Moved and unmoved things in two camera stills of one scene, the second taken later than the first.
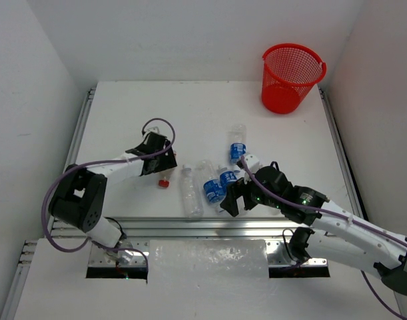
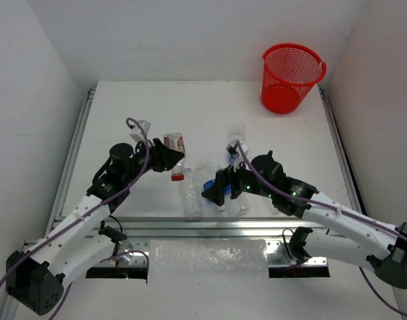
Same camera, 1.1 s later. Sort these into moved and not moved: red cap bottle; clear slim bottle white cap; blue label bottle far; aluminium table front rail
Moved: red cap bottle
Not moved: clear slim bottle white cap; blue label bottle far; aluminium table front rail
